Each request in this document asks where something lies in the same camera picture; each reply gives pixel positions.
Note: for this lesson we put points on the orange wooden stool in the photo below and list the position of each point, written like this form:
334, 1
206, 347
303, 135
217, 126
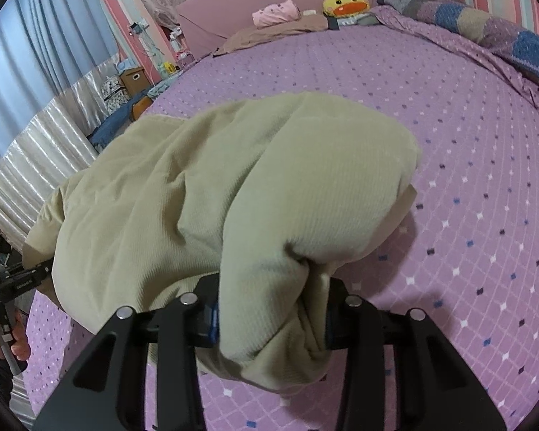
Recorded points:
143, 107

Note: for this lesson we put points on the bed with purple sheet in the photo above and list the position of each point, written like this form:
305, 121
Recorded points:
453, 188

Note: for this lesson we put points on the cardboard box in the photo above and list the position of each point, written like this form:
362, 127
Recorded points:
134, 80

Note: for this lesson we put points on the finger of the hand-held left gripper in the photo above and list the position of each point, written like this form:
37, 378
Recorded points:
27, 276

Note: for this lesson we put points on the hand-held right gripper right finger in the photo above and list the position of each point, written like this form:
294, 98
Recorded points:
341, 318

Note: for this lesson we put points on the brown pillow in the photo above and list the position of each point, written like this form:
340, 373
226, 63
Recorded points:
274, 33

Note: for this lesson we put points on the dark blue cloth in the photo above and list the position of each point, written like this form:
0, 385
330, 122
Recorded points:
112, 128

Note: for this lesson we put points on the person's left hand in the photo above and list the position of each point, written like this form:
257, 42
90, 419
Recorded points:
21, 343

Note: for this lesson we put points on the yellow duck plush toy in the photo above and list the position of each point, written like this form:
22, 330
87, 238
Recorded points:
346, 6

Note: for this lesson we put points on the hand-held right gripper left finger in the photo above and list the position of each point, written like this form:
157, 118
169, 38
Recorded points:
204, 318

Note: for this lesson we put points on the blue grey patchwork blanket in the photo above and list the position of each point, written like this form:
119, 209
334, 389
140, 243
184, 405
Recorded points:
476, 22

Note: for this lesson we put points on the blue curtain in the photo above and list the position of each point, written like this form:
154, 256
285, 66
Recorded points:
36, 54

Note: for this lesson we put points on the silver pleated curtain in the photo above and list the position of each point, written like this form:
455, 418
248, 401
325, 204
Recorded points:
40, 152

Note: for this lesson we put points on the pink folded cloth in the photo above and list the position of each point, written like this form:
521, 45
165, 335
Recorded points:
276, 12

